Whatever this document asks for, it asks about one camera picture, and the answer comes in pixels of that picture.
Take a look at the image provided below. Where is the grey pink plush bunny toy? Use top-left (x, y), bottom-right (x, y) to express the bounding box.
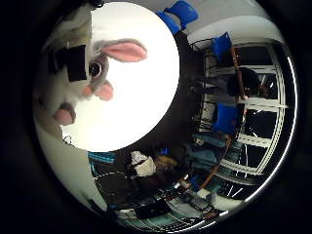
top-left (42, 38), bottom-right (148, 126)

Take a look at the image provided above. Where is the teal striped rail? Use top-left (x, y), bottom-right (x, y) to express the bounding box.
top-left (87, 150), bottom-right (116, 165)

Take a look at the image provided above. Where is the person in blue denim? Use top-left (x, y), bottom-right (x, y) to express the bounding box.
top-left (184, 133), bottom-right (228, 170)

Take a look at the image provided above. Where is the person in dark clothes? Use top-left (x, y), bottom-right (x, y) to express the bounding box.
top-left (208, 67), bottom-right (271, 101)

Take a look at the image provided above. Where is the black laptop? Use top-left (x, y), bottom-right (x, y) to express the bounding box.
top-left (135, 198), bottom-right (174, 219)

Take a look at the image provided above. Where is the blue chair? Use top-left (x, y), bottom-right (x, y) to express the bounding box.
top-left (213, 103), bottom-right (240, 136)
top-left (155, 11), bottom-right (181, 35)
top-left (211, 31), bottom-right (233, 62)
top-left (164, 0), bottom-right (199, 28)

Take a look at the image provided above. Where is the seated person in white shirt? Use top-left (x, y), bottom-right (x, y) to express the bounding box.
top-left (128, 149), bottom-right (178, 178)

